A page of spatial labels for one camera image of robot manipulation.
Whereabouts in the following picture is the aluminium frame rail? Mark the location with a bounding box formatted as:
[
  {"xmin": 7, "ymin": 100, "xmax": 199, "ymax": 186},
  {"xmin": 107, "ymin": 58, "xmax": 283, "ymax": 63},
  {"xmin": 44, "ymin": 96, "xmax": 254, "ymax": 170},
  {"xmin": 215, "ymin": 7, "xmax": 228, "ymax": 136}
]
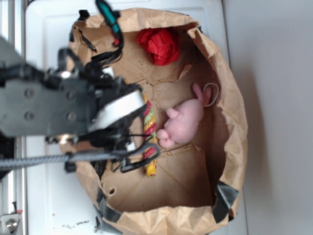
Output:
[{"xmin": 0, "ymin": 0, "xmax": 28, "ymax": 235}]

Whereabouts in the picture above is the crumpled red paper ball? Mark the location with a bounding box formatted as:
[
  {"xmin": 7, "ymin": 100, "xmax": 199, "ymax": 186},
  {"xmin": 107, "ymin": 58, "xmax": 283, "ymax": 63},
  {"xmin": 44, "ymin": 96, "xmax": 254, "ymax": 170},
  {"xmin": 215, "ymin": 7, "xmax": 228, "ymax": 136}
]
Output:
[{"xmin": 136, "ymin": 27, "xmax": 180, "ymax": 66}]

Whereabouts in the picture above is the twisted multicolour candy cane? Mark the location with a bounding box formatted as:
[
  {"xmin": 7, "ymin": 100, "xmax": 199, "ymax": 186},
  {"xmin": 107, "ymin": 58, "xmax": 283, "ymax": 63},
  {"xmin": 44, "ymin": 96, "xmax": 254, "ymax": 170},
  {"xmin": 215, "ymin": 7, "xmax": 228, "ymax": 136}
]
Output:
[{"xmin": 142, "ymin": 93, "xmax": 158, "ymax": 178}]

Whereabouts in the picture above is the grey braided cable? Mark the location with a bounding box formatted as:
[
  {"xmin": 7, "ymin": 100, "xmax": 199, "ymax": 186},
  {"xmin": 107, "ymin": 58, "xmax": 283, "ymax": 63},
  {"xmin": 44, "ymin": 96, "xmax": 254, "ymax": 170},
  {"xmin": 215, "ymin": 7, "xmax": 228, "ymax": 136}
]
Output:
[{"xmin": 0, "ymin": 143, "xmax": 162, "ymax": 173}]

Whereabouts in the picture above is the pink plush bunny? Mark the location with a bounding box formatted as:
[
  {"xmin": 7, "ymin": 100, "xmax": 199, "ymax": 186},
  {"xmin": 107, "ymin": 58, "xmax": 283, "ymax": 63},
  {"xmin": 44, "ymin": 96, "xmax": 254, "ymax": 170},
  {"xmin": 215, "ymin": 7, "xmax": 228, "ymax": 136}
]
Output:
[{"xmin": 156, "ymin": 83, "xmax": 220, "ymax": 148}]

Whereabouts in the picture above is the metal corner bracket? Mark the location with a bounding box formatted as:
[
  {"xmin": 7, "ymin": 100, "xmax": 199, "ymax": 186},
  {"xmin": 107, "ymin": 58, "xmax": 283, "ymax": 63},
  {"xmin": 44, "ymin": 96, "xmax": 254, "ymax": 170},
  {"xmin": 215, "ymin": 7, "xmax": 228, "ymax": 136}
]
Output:
[{"xmin": 0, "ymin": 213, "xmax": 22, "ymax": 235}]

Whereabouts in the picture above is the black teal cable bundle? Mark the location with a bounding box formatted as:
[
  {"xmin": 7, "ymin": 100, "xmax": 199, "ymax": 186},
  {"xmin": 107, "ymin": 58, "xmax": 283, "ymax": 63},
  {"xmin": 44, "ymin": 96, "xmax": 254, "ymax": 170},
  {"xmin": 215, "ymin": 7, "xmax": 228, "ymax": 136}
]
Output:
[{"xmin": 90, "ymin": 0, "xmax": 125, "ymax": 67}]

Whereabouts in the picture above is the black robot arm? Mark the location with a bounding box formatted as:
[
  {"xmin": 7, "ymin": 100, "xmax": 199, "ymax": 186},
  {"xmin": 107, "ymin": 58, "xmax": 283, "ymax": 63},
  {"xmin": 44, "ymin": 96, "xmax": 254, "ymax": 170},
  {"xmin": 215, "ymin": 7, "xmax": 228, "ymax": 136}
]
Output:
[{"xmin": 0, "ymin": 39, "xmax": 146, "ymax": 149}]

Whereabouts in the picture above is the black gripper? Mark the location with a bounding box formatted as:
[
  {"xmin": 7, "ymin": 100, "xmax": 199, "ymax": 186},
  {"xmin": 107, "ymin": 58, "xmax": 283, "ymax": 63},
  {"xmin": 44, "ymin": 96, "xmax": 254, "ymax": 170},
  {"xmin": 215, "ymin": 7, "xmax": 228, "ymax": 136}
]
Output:
[{"xmin": 45, "ymin": 48, "xmax": 146, "ymax": 150}]

